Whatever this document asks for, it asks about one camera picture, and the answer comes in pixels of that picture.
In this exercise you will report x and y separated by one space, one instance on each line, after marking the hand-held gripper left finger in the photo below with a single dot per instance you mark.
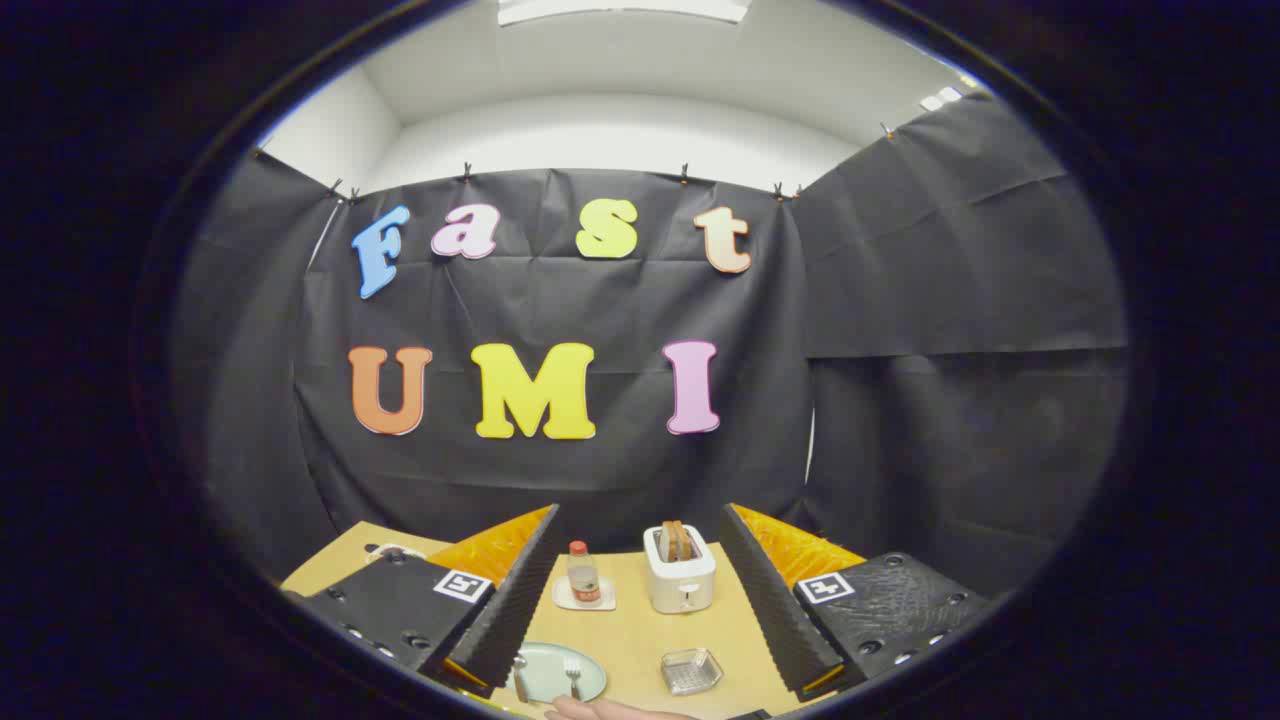
520 600

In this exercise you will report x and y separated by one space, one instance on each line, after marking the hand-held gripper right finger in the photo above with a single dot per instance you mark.
770 610

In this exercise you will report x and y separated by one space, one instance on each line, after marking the white square coaster tray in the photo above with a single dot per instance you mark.
561 599

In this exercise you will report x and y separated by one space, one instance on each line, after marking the clear plastic water bottle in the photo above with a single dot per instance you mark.
583 575

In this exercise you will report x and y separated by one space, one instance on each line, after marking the light green plate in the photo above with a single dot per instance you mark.
545 672

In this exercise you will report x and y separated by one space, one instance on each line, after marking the white toaster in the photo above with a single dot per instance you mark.
680 585

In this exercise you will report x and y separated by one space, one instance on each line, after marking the toast bread slice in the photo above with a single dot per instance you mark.
668 540
685 541

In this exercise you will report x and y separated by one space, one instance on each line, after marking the small ceiling light panel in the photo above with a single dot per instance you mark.
941 98

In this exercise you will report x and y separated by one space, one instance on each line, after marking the large ceiling light panel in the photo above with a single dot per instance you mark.
620 8

